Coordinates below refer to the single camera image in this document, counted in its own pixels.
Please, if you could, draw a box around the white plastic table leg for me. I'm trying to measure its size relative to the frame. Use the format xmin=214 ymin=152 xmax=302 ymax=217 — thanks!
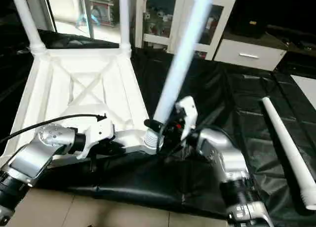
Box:
xmin=143 ymin=0 xmax=215 ymax=147
xmin=9 ymin=0 xmax=48 ymax=58
xmin=118 ymin=0 xmax=133 ymax=58
xmin=260 ymin=96 xmax=316 ymax=211

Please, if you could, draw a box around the white plastic table top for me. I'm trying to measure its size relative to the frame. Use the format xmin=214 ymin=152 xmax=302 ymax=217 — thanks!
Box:
xmin=0 ymin=46 xmax=164 ymax=164

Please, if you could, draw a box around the black work mat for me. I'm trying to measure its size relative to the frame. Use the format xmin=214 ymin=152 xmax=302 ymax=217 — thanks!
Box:
xmin=0 ymin=29 xmax=316 ymax=223

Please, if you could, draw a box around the white glass-door cabinet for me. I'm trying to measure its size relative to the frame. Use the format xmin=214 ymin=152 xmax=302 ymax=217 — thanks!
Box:
xmin=134 ymin=0 xmax=238 ymax=60

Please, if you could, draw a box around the white drawer unit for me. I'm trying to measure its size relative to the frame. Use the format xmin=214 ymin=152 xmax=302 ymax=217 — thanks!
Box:
xmin=213 ymin=38 xmax=287 ymax=72

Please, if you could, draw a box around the blue grey floor appliance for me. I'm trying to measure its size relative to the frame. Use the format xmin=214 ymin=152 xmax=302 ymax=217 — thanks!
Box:
xmin=76 ymin=0 xmax=119 ymax=28

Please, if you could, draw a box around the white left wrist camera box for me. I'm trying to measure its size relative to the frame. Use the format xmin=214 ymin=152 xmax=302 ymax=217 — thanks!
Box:
xmin=76 ymin=115 xmax=117 ymax=159

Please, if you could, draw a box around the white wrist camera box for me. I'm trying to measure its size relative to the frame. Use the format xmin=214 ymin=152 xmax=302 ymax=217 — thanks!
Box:
xmin=173 ymin=95 xmax=198 ymax=142
xmin=76 ymin=115 xmax=117 ymax=159

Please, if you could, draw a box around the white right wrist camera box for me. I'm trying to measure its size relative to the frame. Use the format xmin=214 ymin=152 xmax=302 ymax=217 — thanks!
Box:
xmin=173 ymin=95 xmax=198 ymax=142

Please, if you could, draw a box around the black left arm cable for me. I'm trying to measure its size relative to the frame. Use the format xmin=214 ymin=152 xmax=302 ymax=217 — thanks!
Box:
xmin=0 ymin=113 xmax=109 ymax=145

